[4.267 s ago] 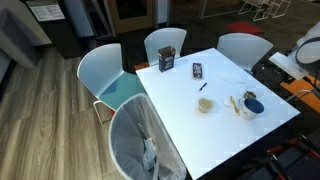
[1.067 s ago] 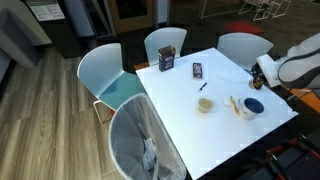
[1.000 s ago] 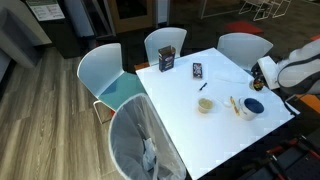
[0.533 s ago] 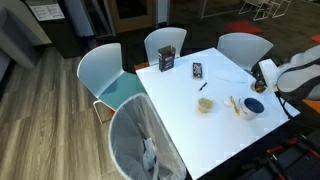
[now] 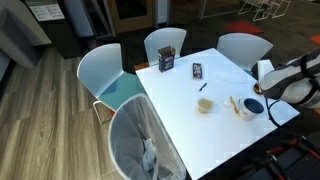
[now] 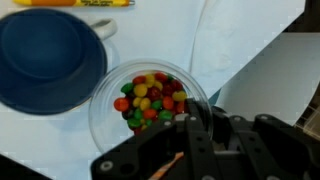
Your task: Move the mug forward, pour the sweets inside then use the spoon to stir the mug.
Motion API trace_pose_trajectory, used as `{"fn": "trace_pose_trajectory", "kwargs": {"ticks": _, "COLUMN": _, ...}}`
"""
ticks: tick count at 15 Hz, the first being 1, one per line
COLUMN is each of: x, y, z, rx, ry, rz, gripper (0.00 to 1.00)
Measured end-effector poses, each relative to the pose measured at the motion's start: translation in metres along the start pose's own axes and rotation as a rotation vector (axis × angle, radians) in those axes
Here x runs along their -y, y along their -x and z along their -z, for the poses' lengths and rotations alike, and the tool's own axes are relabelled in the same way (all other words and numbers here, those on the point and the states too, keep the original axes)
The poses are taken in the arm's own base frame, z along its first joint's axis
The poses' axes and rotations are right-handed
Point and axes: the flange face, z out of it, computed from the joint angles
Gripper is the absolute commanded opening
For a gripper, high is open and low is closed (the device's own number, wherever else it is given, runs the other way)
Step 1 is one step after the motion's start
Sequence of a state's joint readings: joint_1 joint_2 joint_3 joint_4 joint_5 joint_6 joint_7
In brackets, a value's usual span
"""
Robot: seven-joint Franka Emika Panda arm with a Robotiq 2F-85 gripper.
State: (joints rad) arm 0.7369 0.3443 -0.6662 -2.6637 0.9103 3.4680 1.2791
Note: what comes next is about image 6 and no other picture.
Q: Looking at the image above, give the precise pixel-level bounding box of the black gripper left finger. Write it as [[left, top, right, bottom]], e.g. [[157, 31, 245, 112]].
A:
[[90, 98, 218, 180]]

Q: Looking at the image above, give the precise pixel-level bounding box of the white mug blue inside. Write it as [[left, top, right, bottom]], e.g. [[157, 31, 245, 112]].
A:
[[0, 8, 118, 116]]

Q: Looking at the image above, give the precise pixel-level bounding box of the clear cup of colourful sweets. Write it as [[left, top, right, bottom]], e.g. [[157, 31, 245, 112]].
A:
[[88, 59, 214, 154]]

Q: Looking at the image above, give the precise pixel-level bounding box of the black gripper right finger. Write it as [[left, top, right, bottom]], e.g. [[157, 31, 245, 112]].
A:
[[213, 105, 320, 180]]

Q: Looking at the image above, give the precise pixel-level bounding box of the yellow orange pen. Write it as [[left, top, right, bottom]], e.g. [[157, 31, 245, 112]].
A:
[[13, 0, 136, 8]]

